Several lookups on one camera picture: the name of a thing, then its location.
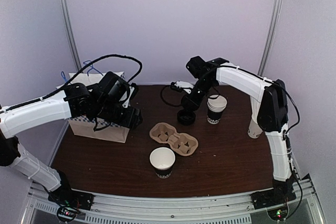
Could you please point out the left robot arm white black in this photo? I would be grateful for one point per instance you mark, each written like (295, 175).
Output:
(108, 99)

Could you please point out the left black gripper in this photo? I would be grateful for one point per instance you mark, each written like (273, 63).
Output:
(130, 120)

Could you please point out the aluminium front rail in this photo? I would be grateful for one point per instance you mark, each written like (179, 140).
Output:
(234, 208)

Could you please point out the white cup holding straws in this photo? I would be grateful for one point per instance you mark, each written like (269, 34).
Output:
(254, 130)

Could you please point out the right aluminium frame post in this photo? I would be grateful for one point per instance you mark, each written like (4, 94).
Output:
(276, 10)

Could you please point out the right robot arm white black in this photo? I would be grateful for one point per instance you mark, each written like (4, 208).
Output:
(268, 103)

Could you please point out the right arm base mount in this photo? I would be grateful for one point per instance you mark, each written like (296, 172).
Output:
(269, 198)

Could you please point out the stack of paper coffee cups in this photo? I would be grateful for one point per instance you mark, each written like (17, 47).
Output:
(216, 105)

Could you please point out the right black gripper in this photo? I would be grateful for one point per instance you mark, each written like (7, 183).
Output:
(196, 102)

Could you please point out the left aluminium frame post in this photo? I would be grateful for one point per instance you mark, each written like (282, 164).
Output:
(70, 34)

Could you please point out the aluminium frame post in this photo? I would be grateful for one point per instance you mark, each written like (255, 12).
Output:
(70, 34)
(276, 10)

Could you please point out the black plastic cup lid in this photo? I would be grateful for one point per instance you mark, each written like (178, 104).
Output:
(186, 117)

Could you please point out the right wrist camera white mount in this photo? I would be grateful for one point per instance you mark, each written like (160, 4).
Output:
(181, 86)

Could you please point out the blue checkered paper bag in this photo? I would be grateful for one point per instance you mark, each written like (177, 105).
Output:
(82, 126)

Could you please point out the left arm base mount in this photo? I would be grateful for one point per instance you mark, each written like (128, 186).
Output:
(76, 200)

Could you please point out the single black paper coffee cup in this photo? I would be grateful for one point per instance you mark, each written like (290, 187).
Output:
(162, 160)

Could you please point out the brown cardboard cup carrier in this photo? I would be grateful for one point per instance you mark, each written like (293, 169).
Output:
(181, 143)

